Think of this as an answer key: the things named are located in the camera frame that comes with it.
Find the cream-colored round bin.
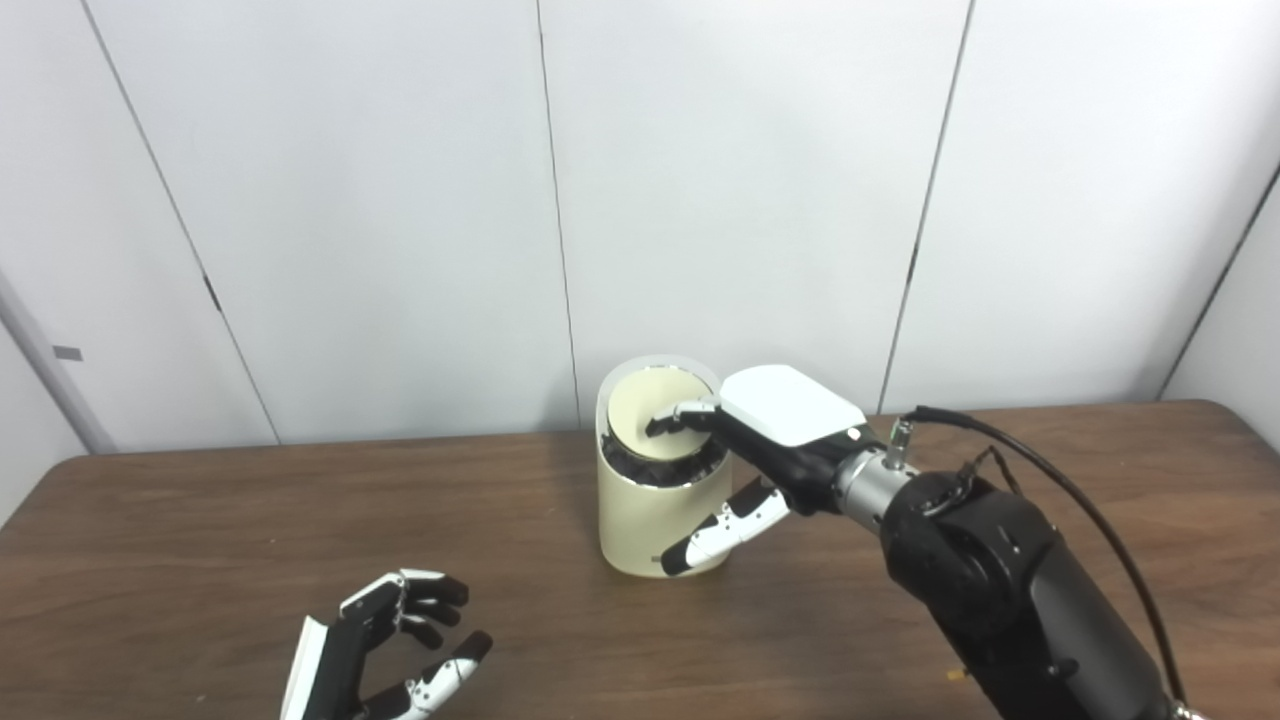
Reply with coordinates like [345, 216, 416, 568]
[596, 355, 733, 579]

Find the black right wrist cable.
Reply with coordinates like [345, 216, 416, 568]
[900, 405, 1191, 706]

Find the cream round bin lid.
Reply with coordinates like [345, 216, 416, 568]
[608, 368, 713, 461]

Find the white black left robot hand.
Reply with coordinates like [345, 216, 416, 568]
[280, 569, 494, 720]

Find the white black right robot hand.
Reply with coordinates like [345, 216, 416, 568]
[645, 365, 886, 579]

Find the black bin liner bag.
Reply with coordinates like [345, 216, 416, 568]
[600, 430, 726, 489]

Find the grey wall corner post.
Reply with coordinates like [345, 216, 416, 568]
[0, 270, 116, 456]

